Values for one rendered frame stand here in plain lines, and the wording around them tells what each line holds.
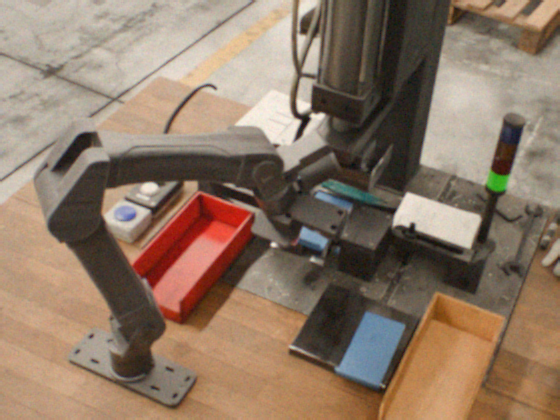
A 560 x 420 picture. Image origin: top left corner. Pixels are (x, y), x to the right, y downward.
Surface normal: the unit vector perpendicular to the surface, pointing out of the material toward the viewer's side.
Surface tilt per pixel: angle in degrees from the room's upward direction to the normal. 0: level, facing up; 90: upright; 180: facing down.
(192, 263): 0
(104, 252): 94
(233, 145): 14
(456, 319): 90
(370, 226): 0
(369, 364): 0
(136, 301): 77
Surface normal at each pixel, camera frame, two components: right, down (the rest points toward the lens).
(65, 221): 0.43, 0.62
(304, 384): 0.08, -0.75
